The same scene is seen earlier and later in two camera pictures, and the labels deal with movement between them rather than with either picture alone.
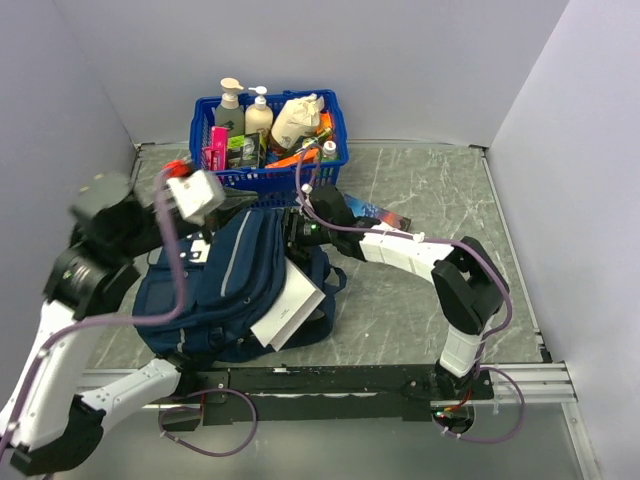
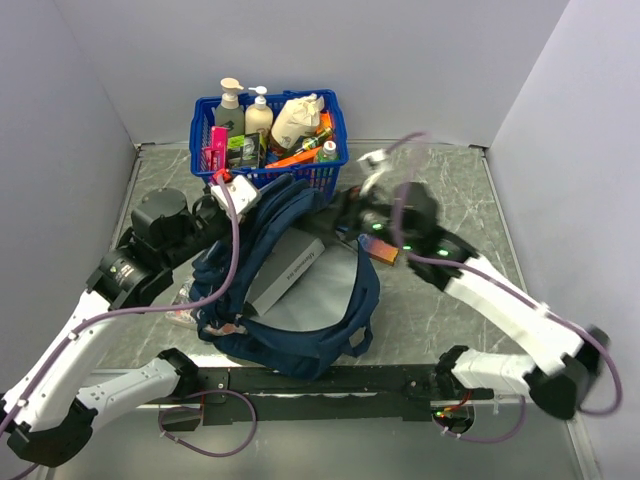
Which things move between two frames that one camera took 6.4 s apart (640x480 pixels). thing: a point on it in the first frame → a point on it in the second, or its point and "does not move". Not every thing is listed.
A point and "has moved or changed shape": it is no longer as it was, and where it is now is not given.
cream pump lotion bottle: [259, 115] does not move
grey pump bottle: [229, 114] does not move
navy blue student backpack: [230, 275] has moved or changed shape
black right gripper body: [306, 233] → [365, 215]
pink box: [215, 155] does not move
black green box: [244, 151] does not move
